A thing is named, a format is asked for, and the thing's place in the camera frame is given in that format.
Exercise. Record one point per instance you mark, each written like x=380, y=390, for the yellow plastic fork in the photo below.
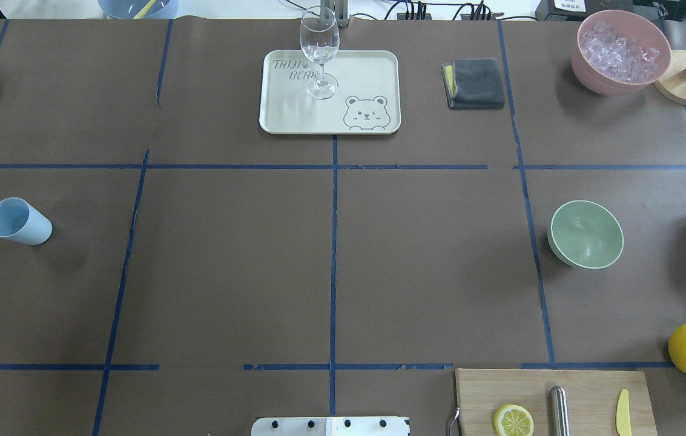
x=141, y=13

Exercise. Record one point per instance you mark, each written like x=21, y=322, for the clear ice cubes pile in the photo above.
x=616, y=56

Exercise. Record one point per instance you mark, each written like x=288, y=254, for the halved lemon slice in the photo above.
x=513, y=419

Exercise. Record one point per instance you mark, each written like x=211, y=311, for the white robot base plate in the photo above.
x=356, y=425

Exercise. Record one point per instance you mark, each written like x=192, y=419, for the cream bear serving tray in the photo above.
x=367, y=101

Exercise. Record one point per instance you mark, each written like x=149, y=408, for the light blue plastic cup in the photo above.
x=21, y=222

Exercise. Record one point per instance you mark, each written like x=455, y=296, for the blue bowl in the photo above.
x=129, y=9

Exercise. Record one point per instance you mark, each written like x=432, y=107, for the aluminium frame post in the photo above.
x=340, y=9

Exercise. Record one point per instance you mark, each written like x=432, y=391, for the clear wine glass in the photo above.
x=320, y=41

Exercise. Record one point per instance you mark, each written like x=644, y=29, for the wooden cutting board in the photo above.
x=592, y=397

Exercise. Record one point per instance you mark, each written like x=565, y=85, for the pink bowl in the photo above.
x=627, y=24

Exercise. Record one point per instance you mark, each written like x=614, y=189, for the light green bowl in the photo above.
x=585, y=234

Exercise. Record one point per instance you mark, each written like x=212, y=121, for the grey and yellow folded cloth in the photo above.
x=473, y=84

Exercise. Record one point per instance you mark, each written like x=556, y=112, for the yellow plastic knife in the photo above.
x=623, y=419

